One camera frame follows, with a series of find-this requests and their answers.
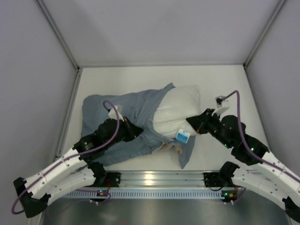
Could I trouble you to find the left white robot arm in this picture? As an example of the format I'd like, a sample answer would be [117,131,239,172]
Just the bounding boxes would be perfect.
[13,117,143,218]

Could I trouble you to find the slotted cable duct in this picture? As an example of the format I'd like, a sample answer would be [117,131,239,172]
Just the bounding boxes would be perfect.
[64,189,235,200]

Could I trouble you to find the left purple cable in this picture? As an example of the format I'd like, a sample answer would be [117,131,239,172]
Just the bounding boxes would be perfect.
[11,100,121,215]

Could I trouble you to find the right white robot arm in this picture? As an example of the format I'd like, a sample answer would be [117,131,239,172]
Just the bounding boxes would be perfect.
[186,109,300,222]

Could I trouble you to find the aluminium frame post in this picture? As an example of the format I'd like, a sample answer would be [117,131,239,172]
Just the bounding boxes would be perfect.
[242,0,291,70]
[35,0,82,71]

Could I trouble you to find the aluminium mounting rail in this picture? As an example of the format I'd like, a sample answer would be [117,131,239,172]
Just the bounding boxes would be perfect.
[103,170,247,188]

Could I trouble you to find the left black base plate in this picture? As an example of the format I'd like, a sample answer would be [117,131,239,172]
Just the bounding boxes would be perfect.
[103,172,121,188]

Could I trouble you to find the blue pillowcase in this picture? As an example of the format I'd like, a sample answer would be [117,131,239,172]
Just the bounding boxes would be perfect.
[81,83,196,168]

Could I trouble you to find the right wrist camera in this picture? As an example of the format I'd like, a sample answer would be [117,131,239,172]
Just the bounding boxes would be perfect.
[212,96,230,116]

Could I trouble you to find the left aluminium frame post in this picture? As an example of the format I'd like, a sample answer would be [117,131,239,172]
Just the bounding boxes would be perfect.
[35,0,82,71]

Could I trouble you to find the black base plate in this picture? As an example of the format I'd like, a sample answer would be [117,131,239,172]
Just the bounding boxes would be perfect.
[103,172,121,188]
[203,172,224,188]

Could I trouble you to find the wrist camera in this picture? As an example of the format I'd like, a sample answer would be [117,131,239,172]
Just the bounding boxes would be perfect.
[108,105,124,121]
[212,96,230,116]

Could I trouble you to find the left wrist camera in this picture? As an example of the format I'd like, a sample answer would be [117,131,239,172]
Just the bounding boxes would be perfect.
[108,105,124,121]

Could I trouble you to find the right aluminium frame post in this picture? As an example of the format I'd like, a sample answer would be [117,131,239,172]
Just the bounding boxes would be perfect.
[242,0,291,70]

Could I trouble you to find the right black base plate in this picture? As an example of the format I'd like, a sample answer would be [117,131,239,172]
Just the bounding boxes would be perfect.
[203,172,224,188]

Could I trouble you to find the white pillow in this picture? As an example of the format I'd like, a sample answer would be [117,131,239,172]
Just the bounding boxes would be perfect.
[152,85,202,144]

